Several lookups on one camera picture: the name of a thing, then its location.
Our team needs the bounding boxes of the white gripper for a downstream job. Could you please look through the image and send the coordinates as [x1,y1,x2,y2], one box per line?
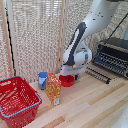
[59,63,81,83]

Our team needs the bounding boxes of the red bowl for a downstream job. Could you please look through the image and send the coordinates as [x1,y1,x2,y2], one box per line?
[58,74,76,88]

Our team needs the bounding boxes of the red shopping basket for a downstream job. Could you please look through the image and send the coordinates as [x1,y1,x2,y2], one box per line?
[0,75,43,128]

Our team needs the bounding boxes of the orange yellow food box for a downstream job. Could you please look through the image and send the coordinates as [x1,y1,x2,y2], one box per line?
[45,72,63,107]

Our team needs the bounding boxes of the black toaster oven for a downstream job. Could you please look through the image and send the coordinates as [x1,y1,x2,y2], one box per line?
[92,36,128,79]

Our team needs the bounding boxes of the white rounded object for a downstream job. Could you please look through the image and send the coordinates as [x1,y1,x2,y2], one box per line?
[111,105,128,128]

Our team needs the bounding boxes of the thin black pole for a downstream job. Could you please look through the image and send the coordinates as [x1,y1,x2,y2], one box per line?
[4,0,17,77]

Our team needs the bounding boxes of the wooden post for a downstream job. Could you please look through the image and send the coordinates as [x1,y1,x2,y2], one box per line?
[0,0,15,78]
[56,0,68,76]

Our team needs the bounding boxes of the black cable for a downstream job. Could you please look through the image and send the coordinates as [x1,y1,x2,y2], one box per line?
[98,12,128,53]

